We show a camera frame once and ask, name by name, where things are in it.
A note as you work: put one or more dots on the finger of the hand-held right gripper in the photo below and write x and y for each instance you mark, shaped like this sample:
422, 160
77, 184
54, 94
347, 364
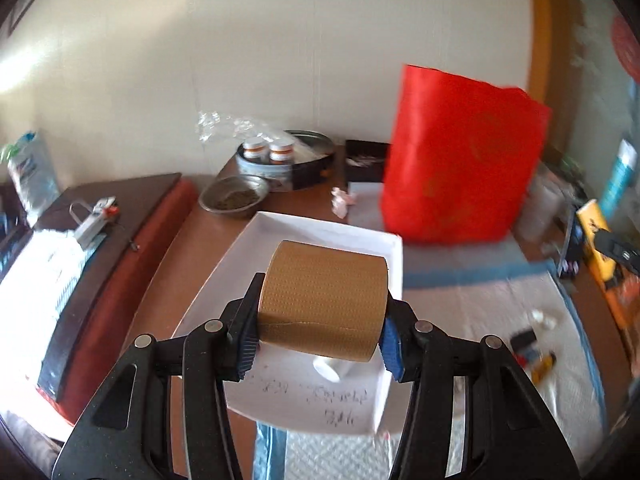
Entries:
617, 247

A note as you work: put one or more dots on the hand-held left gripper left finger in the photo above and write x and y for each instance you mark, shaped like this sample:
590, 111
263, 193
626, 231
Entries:
247, 345

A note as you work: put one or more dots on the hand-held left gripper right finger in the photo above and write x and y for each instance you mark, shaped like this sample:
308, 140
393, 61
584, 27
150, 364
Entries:
392, 355

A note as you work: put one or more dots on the brown tape roll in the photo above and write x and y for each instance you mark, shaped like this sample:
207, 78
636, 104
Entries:
320, 295

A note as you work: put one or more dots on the white cardboard box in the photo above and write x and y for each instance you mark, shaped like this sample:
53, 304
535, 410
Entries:
310, 240

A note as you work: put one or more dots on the yellow box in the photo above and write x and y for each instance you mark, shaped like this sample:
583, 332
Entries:
600, 265

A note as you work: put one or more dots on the blue and white box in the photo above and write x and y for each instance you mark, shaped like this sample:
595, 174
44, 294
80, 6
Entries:
617, 170

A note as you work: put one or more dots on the white blue-edged pad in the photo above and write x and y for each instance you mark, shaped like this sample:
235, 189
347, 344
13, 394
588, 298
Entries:
475, 300

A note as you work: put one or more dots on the small white bottle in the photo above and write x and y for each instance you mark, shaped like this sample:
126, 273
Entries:
542, 317

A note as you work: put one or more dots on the small black item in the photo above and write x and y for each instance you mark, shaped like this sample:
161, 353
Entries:
522, 340

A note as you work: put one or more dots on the metal bowl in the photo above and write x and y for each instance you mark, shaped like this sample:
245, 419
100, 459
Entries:
232, 197

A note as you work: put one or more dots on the dark wooden cabinet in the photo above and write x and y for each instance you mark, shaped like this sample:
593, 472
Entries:
140, 220

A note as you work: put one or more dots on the red paper bag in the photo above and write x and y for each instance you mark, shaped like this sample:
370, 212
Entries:
460, 160

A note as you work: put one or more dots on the round printed tin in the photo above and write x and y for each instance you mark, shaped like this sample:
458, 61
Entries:
300, 172

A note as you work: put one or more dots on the orange-banded medicine bottle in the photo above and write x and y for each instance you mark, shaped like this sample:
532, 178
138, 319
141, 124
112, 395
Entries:
254, 150
281, 151

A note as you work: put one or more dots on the black box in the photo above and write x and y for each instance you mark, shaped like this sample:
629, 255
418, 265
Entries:
365, 160

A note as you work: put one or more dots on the white power strip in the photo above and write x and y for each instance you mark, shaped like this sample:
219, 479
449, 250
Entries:
92, 220

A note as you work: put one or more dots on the white papers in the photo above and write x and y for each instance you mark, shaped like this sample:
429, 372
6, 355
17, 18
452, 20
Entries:
45, 280

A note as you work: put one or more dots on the clear plastic wrap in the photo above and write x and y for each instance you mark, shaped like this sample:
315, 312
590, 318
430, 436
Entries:
220, 125

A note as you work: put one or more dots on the clear printed plastic bag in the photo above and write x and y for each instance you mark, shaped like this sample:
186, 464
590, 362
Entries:
30, 170

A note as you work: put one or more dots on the wooden door frame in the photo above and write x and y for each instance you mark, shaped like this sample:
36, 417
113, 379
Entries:
545, 35

